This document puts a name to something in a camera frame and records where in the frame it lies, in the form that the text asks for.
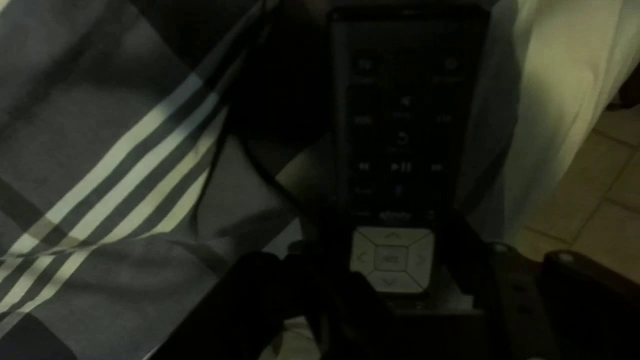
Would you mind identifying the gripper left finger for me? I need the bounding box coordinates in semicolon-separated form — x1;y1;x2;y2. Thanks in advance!
162;240;396;360

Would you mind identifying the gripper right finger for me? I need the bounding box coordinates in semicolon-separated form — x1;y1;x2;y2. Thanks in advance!
447;210;640;360

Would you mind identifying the white bed sheet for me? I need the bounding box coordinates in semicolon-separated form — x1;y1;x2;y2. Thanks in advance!
462;0;640;248

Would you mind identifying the grey striped bed cover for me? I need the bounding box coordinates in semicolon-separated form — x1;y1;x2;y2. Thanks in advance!
0;0;351;360

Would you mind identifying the black remote control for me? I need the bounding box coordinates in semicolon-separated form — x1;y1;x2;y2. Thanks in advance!
327;5;492;307

